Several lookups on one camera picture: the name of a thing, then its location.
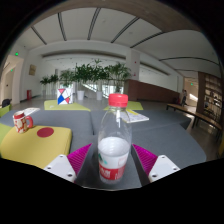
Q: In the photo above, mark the yellow-edged white booklet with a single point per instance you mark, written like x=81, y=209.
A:
x=137, y=116

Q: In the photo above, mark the long wooden bench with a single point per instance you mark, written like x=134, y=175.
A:
x=195, y=115

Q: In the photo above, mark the white box with coloured triangles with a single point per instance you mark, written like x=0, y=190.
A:
x=65, y=96

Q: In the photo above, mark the wooden shelf unit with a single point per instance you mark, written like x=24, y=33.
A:
x=210, y=98

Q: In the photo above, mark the flat round red coaster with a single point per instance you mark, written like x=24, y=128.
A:
x=45, y=132

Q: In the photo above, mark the clear red-capped water bottle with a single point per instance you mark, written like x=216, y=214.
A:
x=114, y=146

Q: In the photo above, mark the group of potted plants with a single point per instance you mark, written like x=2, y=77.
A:
x=87, y=74

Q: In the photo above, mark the red and white mug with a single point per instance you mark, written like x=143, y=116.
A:
x=21, y=122

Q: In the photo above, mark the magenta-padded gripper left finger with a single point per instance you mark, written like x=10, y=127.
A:
x=61, y=167

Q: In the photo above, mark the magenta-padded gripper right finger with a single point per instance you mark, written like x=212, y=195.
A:
x=162, y=167

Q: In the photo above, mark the framed wall picture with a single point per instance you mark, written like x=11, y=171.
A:
x=32, y=69

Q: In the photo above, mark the person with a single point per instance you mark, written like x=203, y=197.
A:
x=184, y=97

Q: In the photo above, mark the green exit sign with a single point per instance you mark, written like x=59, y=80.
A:
x=16, y=53

